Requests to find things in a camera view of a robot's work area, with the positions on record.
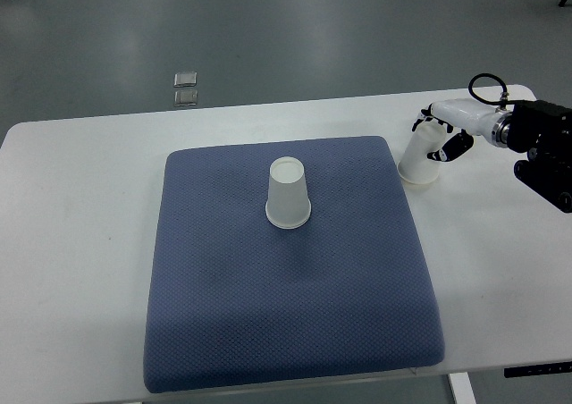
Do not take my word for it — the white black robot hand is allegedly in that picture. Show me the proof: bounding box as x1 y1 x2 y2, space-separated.
412 98 512 163

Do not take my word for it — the white paper cup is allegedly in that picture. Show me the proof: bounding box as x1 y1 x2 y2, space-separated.
398 122 446 185
265 156 312 230

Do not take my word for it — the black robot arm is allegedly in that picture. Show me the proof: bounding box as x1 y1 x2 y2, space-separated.
468 73 571 214

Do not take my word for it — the black desk control panel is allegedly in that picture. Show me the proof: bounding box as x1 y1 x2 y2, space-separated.
503 361 572 378

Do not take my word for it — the blue mesh cushion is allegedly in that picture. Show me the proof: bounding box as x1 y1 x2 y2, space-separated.
143 136 445 393

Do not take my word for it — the white table leg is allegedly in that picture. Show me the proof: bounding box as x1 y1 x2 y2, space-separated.
448 373 476 404

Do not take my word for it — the upper metal floor plate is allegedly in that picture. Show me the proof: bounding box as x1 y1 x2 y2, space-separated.
173 71 198 88

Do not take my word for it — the metal floor plate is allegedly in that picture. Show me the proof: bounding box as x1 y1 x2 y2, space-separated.
174 89 198 107
173 71 198 88

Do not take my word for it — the lower metal floor plate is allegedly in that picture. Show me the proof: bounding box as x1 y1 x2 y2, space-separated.
174 89 198 107

